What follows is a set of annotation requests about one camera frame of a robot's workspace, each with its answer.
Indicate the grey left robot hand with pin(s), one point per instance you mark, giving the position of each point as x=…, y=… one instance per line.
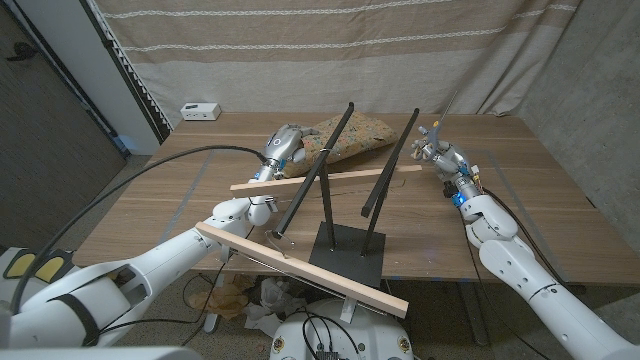
x=282, y=145

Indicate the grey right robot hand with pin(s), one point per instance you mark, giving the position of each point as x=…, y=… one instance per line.
x=445, y=160

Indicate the floral fabric piece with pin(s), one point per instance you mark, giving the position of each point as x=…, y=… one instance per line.
x=350, y=137

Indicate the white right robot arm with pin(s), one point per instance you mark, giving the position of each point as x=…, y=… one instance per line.
x=540, y=280

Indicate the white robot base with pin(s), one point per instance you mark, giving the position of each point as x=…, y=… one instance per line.
x=360, y=330

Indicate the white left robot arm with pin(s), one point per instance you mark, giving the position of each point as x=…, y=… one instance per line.
x=125, y=280

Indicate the black metal hanger rack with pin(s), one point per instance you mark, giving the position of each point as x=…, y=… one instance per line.
x=350, y=250

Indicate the crumpled white paper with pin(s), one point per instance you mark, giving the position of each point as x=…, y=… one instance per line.
x=272, y=300

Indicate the crumpled brown paper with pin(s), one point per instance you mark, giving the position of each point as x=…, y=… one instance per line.
x=220, y=300

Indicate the upper wooden slat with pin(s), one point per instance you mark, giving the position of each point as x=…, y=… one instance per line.
x=300, y=182

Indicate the wooden slat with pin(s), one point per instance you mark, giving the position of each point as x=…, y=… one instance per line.
x=300, y=182
x=310, y=272

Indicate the small metal clip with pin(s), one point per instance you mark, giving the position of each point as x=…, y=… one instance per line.
x=273, y=205

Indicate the beige striped curtain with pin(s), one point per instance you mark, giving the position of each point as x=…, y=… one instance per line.
x=300, y=60

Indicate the white power strip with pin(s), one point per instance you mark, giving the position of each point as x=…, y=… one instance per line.
x=200, y=111

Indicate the lower wooden slat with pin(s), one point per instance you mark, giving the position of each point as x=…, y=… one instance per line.
x=310, y=272

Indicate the grey table leg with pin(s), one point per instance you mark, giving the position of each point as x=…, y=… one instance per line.
x=475, y=315

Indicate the white table leg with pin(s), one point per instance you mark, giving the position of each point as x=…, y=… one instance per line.
x=212, y=322

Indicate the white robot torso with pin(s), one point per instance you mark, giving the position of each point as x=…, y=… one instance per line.
x=100, y=354

